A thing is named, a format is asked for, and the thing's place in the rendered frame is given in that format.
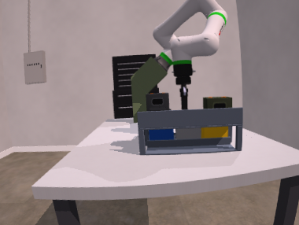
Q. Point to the yellow open bin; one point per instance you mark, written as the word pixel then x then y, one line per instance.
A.
pixel 214 132

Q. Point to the grey shelf rack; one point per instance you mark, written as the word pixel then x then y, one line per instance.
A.
pixel 189 118

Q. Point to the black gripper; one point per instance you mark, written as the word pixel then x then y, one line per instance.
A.
pixel 183 94

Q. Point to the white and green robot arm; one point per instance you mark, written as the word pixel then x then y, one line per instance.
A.
pixel 182 49

